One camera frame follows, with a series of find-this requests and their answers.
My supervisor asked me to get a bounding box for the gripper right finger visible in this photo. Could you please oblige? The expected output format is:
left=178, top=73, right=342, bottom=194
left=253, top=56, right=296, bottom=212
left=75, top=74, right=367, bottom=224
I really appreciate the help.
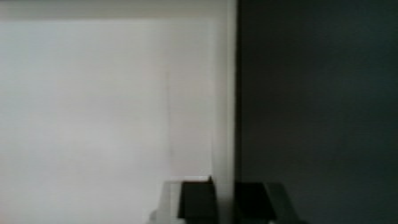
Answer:
left=235, top=182, right=305, bottom=224

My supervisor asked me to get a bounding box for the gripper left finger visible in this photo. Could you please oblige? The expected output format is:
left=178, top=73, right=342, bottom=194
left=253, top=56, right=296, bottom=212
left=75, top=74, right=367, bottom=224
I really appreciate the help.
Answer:
left=148, top=176, right=221, bottom=224

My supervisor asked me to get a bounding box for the white drawer cabinet frame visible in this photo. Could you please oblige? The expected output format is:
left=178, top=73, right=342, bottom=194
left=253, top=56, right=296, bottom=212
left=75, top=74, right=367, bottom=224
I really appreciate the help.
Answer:
left=0, top=0, right=237, bottom=224

